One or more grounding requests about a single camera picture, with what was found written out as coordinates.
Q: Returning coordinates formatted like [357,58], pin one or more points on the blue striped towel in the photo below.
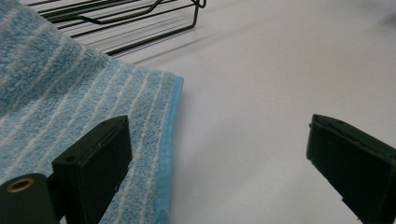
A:
[62,93]

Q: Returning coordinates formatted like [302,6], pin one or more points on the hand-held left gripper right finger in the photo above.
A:
[358,161]

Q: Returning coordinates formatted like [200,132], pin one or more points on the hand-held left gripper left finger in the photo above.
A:
[93,168]

